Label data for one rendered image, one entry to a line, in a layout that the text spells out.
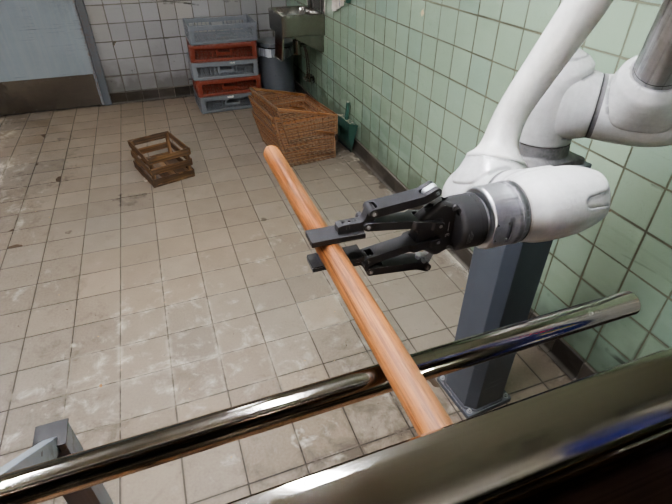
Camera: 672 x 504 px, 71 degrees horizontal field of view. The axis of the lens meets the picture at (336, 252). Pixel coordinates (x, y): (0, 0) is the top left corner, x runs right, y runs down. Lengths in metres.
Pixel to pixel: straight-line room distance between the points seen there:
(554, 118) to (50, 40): 4.59
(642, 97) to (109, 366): 2.04
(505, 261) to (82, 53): 4.48
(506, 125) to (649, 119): 0.49
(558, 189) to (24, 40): 4.94
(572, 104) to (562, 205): 0.61
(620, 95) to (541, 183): 0.59
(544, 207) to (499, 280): 0.83
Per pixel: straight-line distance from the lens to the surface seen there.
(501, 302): 1.55
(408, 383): 0.43
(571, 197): 0.71
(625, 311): 0.64
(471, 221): 0.63
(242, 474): 1.79
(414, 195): 0.60
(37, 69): 5.31
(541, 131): 1.31
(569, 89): 1.28
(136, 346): 2.27
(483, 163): 0.82
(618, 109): 1.27
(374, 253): 0.62
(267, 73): 4.87
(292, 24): 4.15
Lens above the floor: 1.54
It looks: 36 degrees down
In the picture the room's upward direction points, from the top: straight up
